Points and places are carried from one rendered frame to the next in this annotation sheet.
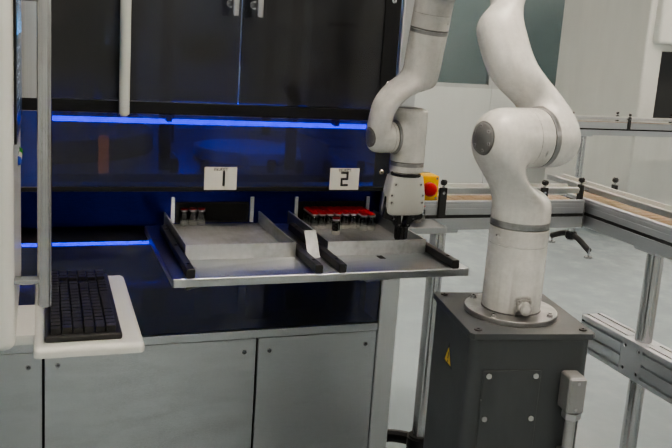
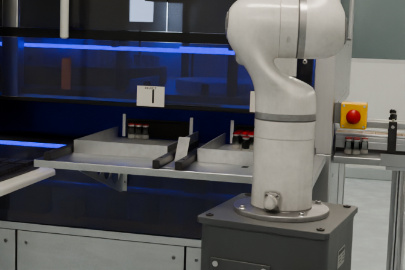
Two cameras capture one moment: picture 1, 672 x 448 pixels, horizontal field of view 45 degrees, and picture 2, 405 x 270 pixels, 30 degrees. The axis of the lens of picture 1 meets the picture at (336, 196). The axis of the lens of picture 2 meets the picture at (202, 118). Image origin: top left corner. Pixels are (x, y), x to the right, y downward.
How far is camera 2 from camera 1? 1.13 m
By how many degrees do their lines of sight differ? 34
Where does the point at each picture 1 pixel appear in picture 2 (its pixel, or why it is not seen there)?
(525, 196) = (265, 82)
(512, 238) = (260, 128)
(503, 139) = (233, 23)
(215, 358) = (148, 258)
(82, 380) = (43, 258)
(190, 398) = not seen: outside the picture
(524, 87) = not seen: outside the picture
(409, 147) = not seen: hidden behind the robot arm
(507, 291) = (258, 184)
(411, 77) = not seen: outside the picture
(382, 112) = not seen: hidden behind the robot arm
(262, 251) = (137, 151)
